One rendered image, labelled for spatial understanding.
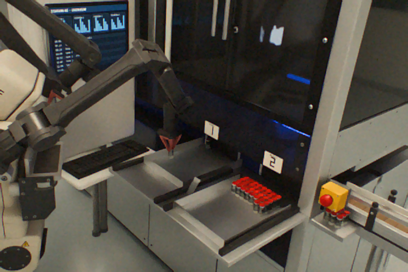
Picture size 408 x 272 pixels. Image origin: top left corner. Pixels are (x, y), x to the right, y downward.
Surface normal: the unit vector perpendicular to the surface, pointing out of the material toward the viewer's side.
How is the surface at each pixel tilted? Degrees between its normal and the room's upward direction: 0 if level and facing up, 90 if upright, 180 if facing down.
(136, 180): 0
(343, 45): 90
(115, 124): 90
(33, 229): 8
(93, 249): 0
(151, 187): 0
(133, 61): 56
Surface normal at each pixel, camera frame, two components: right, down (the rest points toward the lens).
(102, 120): 0.76, 0.33
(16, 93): 0.25, 0.43
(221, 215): 0.08, -0.90
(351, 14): -0.74, 0.23
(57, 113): -0.16, -0.18
